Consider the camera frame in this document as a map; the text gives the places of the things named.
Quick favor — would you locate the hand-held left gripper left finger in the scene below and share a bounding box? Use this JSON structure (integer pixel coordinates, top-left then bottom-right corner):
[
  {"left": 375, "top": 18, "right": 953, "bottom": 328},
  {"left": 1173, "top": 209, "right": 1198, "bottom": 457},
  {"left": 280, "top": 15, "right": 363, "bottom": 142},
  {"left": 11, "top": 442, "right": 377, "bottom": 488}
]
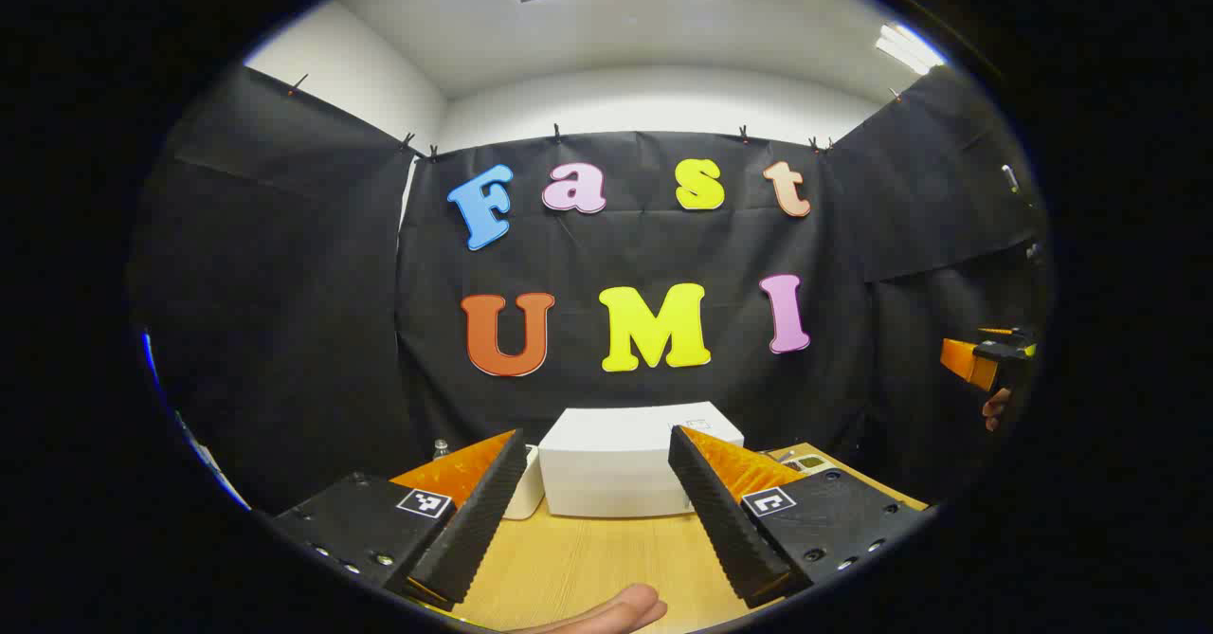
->
[{"left": 273, "top": 428, "right": 529, "bottom": 609}]

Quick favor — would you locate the white toaster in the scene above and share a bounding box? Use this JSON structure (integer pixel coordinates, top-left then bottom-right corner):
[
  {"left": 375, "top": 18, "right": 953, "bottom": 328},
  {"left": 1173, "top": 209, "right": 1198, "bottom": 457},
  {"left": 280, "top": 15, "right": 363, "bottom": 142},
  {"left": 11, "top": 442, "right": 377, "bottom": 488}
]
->
[{"left": 502, "top": 443, "right": 547, "bottom": 521}]

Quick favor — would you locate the white microwave oven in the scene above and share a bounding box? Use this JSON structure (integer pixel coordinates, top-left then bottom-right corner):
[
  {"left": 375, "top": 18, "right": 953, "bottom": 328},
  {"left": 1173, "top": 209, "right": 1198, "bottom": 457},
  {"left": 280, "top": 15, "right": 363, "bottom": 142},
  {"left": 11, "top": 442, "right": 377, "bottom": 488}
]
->
[{"left": 537, "top": 402, "right": 745, "bottom": 519}]

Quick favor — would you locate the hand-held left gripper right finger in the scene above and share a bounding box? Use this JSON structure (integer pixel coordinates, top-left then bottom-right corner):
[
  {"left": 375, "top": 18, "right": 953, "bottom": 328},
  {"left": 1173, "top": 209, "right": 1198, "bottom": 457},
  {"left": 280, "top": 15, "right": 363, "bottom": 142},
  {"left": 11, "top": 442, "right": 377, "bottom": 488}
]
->
[{"left": 668, "top": 426, "right": 927, "bottom": 610}]

